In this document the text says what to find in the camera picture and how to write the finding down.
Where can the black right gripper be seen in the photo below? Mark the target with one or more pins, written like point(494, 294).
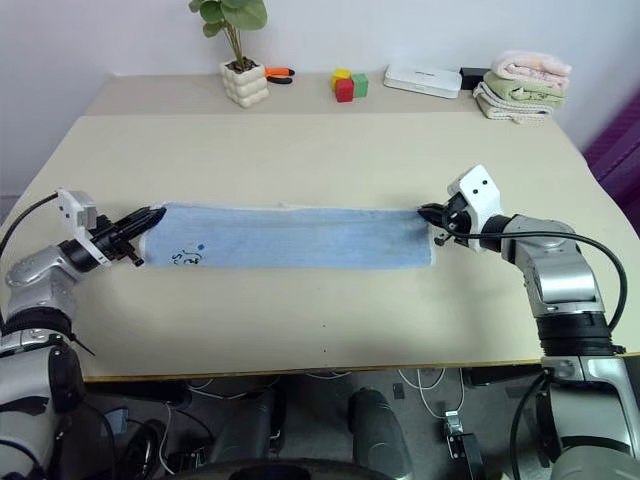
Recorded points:
point(457, 220)

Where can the white bubbled plant pot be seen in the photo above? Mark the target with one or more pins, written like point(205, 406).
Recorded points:
point(245, 87)

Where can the green wooden block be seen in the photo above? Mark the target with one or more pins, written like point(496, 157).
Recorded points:
point(360, 86)

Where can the small blue grey box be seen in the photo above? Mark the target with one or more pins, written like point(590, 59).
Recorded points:
point(117, 421)

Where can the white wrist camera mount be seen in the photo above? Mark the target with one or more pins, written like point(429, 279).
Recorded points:
point(480, 192)
point(75, 207)

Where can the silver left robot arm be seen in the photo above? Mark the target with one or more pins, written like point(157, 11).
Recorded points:
point(35, 272)

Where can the yellow wooden block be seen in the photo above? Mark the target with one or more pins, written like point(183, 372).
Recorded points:
point(341, 75)

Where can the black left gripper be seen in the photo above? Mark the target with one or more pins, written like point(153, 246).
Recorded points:
point(112, 240)

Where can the cream folded towel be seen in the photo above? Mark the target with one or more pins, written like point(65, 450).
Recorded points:
point(500, 110)

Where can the ribbed chair back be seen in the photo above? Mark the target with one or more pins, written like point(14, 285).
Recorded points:
point(620, 145)

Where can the red wooden block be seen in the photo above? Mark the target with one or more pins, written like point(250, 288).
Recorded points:
point(344, 91)

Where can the white flat router box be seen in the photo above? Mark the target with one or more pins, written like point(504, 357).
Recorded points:
point(422, 80)

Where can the black clamp device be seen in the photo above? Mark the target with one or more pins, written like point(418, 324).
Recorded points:
point(462, 442)

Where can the green folded towel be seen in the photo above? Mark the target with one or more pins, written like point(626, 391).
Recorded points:
point(505, 87)

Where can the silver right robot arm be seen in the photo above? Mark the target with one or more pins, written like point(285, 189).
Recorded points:
point(560, 280)

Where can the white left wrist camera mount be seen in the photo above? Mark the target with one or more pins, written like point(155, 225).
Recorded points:
point(75, 207)

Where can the dark rounded robot leg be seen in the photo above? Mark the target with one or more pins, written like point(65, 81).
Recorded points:
point(250, 425)
point(375, 430)

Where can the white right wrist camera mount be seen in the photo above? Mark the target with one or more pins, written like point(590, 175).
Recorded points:
point(480, 192)

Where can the pink folded towel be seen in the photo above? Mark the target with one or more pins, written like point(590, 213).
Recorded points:
point(530, 65)

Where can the small black box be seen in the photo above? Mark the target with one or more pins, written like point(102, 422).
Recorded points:
point(472, 77)

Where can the green leafy plant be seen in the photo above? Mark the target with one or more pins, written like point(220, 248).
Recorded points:
point(235, 10)

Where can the light blue towel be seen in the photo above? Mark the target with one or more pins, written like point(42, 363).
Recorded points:
point(300, 240)

